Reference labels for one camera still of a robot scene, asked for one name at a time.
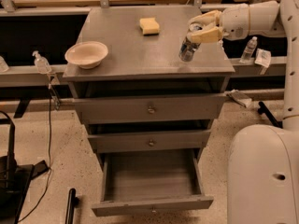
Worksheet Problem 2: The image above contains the black cable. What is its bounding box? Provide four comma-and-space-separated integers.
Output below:
17, 83, 53, 224

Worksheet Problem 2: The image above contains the clear water bottle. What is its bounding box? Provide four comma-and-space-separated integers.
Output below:
240, 36, 258, 63

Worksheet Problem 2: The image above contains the black stand base left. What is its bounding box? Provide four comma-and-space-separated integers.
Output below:
0, 111, 50, 224

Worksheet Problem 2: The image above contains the black bar on floor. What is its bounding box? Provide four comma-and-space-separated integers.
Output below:
64, 188, 79, 224

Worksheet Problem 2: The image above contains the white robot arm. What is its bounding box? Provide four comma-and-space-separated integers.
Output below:
187, 0, 299, 224

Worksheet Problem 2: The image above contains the redbull can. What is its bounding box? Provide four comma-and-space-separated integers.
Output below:
178, 22, 202, 62

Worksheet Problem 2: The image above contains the grey open bottom drawer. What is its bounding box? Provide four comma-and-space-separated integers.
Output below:
92, 149, 213, 217

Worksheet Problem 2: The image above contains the black floor stand right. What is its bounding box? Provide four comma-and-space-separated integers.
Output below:
257, 101, 282, 128

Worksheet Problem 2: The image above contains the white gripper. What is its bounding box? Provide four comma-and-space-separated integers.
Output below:
187, 4, 249, 44

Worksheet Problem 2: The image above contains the grey drawer cabinet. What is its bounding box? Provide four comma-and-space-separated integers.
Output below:
63, 5, 235, 161

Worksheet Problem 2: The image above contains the beige bowl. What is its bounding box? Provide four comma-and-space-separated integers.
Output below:
64, 41, 108, 69

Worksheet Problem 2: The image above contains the grey middle drawer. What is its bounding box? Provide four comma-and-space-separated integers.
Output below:
88, 130, 210, 153

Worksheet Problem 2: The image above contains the clear pump bottle left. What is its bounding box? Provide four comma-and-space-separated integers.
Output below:
33, 50, 51, 75

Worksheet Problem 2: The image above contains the grey top drawer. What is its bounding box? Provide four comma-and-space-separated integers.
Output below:
74, 94, 225, 124

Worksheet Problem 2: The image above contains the yellow sponge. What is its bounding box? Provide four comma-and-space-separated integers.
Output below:
139, 18, 160, 35

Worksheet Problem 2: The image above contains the white plastic packet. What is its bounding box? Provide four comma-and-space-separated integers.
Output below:
254, 49, 271, 75

